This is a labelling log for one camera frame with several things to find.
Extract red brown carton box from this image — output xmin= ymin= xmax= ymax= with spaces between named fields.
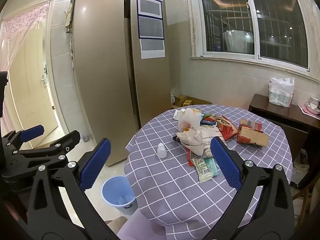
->
xmin=237 ymin=119 xmax=269 ymax=147

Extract red paper food bag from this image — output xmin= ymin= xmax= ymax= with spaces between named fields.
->
xmin=212 ymin=115 xmax=238 ymax=141

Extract white paper bag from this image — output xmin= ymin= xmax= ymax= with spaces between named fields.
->
xmin=176 ymin=125 xmax=225 ymax=158

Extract blue plastic trash bin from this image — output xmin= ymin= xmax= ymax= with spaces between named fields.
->
xmin=101 ymin=176 xmax=138 ymax=216

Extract white plastic bag trash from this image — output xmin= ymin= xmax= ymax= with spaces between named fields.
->
xmin=177 ymin=108 xmax=202 ymax=132

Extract wooden chair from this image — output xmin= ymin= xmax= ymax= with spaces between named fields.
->
xmin=292 ymin=179 xmax=319 ymax=230

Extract cream interior door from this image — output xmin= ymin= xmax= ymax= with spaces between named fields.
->
xmin=9 ymin=23 xmax=59 ymax=147

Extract green white snack wrapper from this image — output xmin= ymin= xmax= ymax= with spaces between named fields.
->
xmin=190 ymin=154 xmax=219 ymax=183

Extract dark wooden side cabinet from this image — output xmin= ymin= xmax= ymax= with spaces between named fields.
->
xmin=248 ymin=94 xmax=319 ymax=190

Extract pink sheer curtain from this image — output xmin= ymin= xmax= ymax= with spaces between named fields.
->
xmin=1 ymin=1 xmax=52 ymax=132

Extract cups and dishes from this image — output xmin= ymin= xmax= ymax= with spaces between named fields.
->
xmin=306 ymin=97 xmax=320 ymax=115

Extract small white plastic bottle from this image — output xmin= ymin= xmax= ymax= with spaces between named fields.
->
xmin=157 ymin=142 xmax=167 ymax=159

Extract white plastic shopping bag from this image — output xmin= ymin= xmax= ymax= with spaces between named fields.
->
xmin=268 ymin=77 xmax=295 ymax=108

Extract small yellow box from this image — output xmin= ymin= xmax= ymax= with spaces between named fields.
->
xmin=183 ymin=99 xmax=193 ymax=107

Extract brown cardboard box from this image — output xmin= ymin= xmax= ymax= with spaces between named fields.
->
xmin=175 ymin=95 xmax=188 ymax=107

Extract gold double-door refrigerator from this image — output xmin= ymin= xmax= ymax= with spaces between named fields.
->
xmin=71 ymin=0 xmax=171 ymax=166

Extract papers on fridge door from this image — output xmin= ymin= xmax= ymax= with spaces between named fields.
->
xmin=137 ymin=0 xmax=165 ymax=60

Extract white framed window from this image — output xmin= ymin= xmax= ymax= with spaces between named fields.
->
xmin=188 ymin=0 xmax=319 ymax=81

